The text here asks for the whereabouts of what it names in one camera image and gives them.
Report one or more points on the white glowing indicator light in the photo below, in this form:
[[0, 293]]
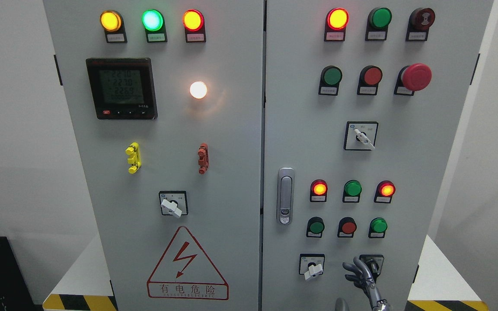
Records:
[[198, 90]]

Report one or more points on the red indicator light lower left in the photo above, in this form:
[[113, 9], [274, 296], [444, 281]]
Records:
[[318, 191]]

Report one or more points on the white selector switch upper right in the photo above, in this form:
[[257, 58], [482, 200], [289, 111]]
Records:
[[361, 135]]

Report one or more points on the yellow indicator light top left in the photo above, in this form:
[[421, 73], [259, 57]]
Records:
[[112, 23]]

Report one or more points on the red lit indicator lower right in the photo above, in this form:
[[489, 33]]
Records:
[[384, 192]]

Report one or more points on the red push button upper row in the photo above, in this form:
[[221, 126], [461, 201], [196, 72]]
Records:
[[369, 80]]

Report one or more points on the red push button lower middle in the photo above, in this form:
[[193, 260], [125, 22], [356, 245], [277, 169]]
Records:
[[346, 227]]

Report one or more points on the white platform with hazard stripes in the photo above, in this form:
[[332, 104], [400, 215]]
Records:
[[437, 287]]

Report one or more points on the yellow test terminal block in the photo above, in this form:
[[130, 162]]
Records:
[[133, 152]]

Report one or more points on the silver door lock handle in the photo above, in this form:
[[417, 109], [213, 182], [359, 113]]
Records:
[[285, 195]]

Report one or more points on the white selector switch left door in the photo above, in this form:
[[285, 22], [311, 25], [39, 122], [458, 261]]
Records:
[[173, 203]]

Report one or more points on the black rotary selector switch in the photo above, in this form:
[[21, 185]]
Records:
[[374, 262]]

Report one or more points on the black digital power meter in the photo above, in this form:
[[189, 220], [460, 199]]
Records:
[[122, 88]]

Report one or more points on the white selector switch lower right door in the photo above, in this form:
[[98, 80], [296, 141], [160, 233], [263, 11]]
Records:
[[311, 265]]

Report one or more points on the green push button upper row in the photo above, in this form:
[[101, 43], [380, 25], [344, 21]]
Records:
[[329, 81]]

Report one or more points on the green indicator light top left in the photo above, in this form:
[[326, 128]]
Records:
[[154, 25]]

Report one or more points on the green indicator light lower middle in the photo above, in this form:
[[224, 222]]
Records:
[[352, 191]]

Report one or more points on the red lit indicator right door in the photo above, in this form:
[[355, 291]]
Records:
[[335, 25]]

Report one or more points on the green indicator light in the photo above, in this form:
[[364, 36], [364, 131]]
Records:
[[352, 191], [378, 24], [154, 25]]

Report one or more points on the grey electrical control cabinet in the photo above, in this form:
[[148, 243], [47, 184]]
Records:
[[262, 62]]

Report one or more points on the red test terminal block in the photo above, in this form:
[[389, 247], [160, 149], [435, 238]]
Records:
[[203, 161]]

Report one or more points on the red electric hazard warning sticker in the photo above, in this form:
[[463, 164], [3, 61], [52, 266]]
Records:
[[185, 271]]

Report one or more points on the red emergency stop mushroom button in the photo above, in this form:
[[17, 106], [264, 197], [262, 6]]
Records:
[[412, 78]]

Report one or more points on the red-orange indicator light left door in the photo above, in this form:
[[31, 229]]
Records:
[[194, 25]]

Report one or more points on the green push button lower left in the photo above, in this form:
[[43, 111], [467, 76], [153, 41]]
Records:
[[315, 227]]

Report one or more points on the white selector switch door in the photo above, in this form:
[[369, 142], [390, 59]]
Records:
[[311, 265], [173, 203]]

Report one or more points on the green push button lower right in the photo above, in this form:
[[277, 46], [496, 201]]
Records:
[[377, 228]]

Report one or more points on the green indicator light top right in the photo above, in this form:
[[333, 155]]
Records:
[[378, 24]]

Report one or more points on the dark red buzzer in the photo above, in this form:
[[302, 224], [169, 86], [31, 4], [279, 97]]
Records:
[[419, 23]]

